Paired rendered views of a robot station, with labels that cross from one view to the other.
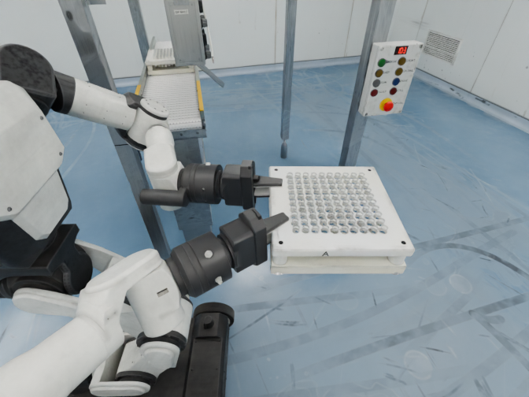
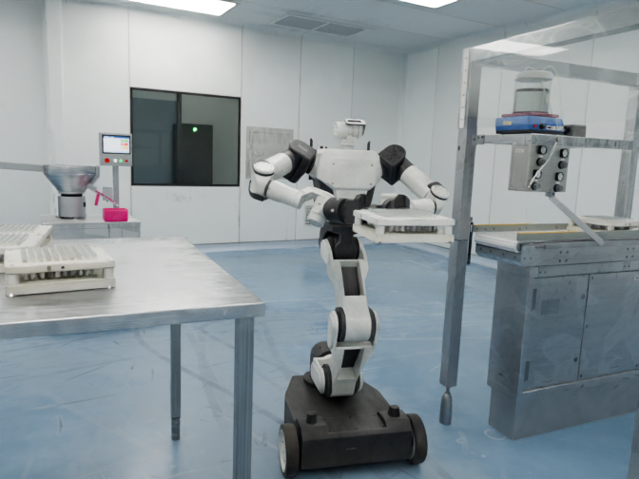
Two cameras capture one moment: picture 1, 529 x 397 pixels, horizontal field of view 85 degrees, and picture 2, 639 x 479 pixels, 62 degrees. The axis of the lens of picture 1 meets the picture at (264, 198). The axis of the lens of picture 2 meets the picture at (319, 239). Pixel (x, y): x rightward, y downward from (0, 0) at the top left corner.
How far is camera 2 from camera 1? 1.73 m
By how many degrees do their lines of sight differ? 75
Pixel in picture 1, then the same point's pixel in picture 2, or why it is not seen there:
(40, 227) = not seen: hidden behind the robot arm
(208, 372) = (351, 425)
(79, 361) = (287, 191)
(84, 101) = (407, 175)
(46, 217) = not seen: hidden behind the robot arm
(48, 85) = (394, 161)
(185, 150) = (516, 283)
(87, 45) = (460, 164)
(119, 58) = not seen: outside the picture
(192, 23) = (524, 159)
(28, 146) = (358, 170)
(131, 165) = (453, 258)
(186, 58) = (515, 184)
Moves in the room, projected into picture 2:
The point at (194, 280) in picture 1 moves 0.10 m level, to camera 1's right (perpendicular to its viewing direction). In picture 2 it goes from (326, 203) to (333, 206)
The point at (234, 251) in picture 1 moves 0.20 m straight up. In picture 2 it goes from (345, 204) to (347, 145)
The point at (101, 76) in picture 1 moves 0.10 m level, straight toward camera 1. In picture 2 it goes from (459, 185) to (446, 185)
